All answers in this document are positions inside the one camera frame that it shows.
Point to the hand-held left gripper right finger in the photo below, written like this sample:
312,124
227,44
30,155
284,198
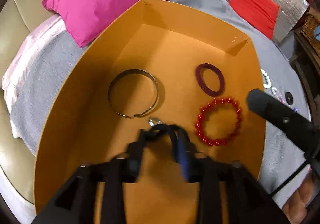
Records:
182,161

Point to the red pillow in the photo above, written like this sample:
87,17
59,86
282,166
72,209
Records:
252,6

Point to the beige leather sofa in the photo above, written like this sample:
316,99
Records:
27,8

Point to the gold metal bangle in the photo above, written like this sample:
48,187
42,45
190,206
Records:
157,94

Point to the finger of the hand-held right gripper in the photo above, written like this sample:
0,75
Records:
277,111

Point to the person's right hand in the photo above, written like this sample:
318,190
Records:
301,197

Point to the orange cardboard tray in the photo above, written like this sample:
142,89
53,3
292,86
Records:
175,63

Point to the grey blanket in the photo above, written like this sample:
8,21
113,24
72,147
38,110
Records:
45,68

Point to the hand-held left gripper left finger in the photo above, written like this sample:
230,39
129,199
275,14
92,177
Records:
133,164

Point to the wicker basket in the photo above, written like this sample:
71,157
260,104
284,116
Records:
310,26

